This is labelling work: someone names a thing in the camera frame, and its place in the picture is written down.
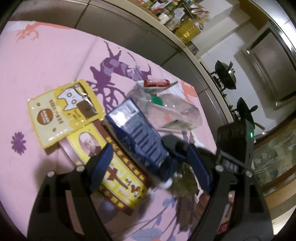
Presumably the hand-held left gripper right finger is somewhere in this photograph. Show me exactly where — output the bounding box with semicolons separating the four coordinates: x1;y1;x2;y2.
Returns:
186;144;274;241

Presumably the wooden framed glass panel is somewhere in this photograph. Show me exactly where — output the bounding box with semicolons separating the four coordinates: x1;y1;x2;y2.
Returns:
252;125;296;209

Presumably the steel range hood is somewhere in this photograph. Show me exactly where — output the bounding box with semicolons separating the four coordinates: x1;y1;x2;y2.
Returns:
242;22;296;109

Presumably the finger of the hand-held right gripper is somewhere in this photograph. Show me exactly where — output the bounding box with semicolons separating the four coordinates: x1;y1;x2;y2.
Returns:
162;134;192;160

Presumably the red snack wrapper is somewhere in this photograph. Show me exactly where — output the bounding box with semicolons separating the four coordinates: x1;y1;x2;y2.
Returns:
136;78;178;90

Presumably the pink printed tablecloth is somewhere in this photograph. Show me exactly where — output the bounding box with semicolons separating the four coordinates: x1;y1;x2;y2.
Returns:
0;20;222;241

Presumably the yellow cat print snack packet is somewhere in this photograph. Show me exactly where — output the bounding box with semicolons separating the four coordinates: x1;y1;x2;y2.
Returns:
27;79;105;150

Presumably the clutter of jars and packets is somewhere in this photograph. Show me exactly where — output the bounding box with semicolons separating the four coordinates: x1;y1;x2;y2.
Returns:
136;0;211;30

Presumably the dark crumpled wrapper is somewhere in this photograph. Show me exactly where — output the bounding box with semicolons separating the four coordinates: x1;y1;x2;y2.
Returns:
170;162;200;198

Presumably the black wok with lid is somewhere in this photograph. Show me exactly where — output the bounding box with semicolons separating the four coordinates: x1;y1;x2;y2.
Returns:
214;60;237;91

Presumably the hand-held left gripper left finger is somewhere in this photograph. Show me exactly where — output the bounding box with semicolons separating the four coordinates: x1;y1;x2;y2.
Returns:
26;143;114;241

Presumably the yellow cooking oil bottle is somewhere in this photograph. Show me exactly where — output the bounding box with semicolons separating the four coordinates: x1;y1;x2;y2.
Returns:
174;20;201;44

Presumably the yellow and brown carton box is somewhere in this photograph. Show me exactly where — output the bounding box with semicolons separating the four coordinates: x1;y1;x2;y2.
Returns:
58;120;149;216

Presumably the black pot with handle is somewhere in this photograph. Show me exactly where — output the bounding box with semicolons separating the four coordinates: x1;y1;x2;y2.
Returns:
236;97;258;126

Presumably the kitchen counter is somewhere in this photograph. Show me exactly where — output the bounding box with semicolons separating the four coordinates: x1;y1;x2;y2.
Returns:
136;0;241;126

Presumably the clear plastic bottle green label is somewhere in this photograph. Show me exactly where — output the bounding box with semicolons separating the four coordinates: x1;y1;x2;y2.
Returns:
127;87;203;134

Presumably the gas stove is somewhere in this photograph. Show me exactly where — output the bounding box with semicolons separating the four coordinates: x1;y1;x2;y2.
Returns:
209;70;241;120

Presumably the dark blue packet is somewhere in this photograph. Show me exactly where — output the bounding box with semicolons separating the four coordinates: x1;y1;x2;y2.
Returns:
103;97;178;190

